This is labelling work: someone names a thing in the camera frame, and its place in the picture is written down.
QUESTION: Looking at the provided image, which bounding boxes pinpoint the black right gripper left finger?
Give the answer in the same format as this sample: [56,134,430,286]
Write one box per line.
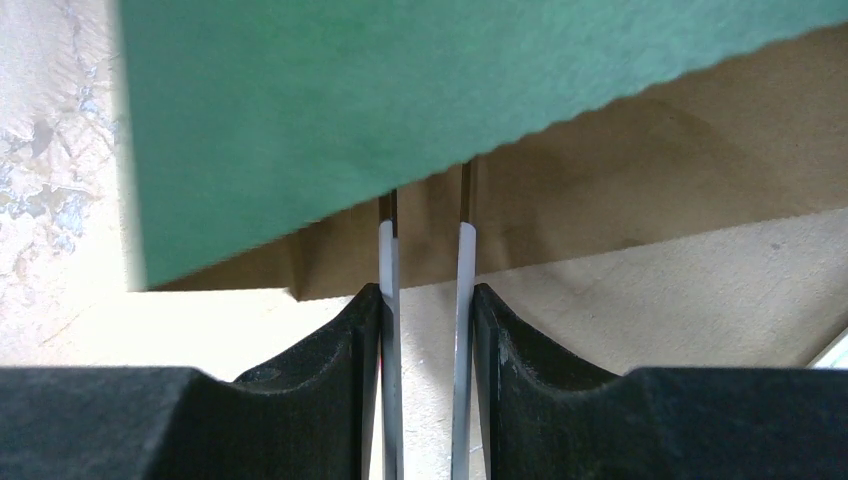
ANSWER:
[1,284,383,479]

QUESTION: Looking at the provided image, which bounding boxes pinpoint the green paper bag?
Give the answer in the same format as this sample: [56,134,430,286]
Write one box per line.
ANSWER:
[116,1,847,290]

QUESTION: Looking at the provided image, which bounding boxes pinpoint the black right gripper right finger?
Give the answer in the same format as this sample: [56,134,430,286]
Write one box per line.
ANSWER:
[472,284,847,479]

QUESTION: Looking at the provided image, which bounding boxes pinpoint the metal tongs white grips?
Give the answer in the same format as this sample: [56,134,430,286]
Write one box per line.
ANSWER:
[378,160,477,479]

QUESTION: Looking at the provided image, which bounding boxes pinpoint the leaf pattern serving tray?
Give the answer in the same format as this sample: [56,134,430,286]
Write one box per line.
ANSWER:
[808,329,848,370]

